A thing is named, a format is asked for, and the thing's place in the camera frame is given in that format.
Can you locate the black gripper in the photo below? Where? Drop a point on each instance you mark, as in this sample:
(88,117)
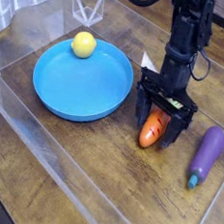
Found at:
(167,89)

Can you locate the orange toy carrot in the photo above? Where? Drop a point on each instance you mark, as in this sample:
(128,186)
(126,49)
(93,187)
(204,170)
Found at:
(154,127)

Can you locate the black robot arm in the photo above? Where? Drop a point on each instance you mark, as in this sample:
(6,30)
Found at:
(190,33)

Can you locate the blue round tray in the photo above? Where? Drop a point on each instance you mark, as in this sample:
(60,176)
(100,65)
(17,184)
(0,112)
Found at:
(83,89)

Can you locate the purple toy eggplant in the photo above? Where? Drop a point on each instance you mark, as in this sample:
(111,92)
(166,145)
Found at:
(209,151)

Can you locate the yellow toy lemon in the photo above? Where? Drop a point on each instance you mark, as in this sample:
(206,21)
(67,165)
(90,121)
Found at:
(83,44)

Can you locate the clear acrylic enclosure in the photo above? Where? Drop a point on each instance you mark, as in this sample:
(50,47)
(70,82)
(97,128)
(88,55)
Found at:
(58,172)

